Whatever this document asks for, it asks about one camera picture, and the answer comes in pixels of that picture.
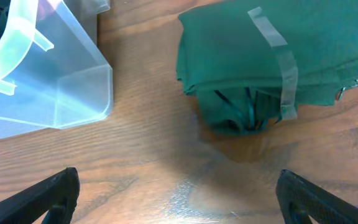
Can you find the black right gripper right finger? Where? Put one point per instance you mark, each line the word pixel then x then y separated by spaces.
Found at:
pixel 301 201

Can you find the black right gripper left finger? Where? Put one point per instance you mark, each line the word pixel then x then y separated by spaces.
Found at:
pixel 55 196

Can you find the dark green garment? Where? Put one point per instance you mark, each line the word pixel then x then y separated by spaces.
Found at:
pixel 249 63

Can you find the clear plastic storage bin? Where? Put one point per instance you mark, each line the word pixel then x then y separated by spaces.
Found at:
pixel 52 74

